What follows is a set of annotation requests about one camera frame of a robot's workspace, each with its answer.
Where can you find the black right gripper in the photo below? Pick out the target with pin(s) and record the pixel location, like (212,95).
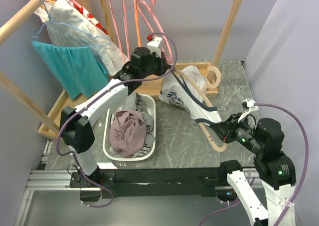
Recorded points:
(225,129)

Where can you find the white shirt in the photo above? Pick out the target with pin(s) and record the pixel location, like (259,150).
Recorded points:
(84,36)

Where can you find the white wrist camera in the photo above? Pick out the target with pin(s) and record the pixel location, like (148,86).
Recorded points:
(250,106)
(155,44)

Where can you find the wooden back clothes rack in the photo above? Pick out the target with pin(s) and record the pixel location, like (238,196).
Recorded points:
(202,30)

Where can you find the wooden clothes rack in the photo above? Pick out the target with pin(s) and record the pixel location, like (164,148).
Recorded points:
(202,30)
(27,87)

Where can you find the white navy trimmed tank top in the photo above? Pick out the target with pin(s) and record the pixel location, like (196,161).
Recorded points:
(176,90)

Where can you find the mauve tank top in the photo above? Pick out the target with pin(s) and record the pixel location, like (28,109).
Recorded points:
(127,132)

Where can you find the thick pink plastic hanger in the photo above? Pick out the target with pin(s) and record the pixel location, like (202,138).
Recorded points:
(150,8)

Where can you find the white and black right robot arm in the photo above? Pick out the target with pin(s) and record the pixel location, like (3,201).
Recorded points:
(276,170)

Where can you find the beige wooden hanger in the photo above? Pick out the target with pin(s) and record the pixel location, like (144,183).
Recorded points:
(202,93)

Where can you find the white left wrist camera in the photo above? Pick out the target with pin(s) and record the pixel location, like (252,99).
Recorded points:
(155,44)

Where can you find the teal garment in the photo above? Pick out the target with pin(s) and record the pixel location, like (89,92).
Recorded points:
(75,68)

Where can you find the wooden left clothes rack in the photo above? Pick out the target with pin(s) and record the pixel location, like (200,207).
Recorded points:
(27,87)

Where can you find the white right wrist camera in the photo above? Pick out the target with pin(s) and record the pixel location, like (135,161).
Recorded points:
(250,106)

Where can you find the white perforated plastic basket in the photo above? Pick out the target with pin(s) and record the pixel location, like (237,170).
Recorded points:
(108,150)

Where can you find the white red patterned garment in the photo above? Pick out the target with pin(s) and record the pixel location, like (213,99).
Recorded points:
(92,19)

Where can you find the thin pink wire hanger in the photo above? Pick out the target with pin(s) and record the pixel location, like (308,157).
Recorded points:
(116,30)

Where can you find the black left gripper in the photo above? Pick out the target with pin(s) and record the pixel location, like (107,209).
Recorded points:
(163,65)

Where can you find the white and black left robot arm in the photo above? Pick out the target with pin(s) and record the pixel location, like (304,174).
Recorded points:
(76,123)

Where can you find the orange plastic hanger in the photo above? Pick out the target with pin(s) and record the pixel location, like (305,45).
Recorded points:
(136,13)

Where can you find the black white striped tank top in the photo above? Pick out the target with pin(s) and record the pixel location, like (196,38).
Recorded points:
(144,151)

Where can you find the blue wire hanger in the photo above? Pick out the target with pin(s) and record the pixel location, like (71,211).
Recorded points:
(53,21)

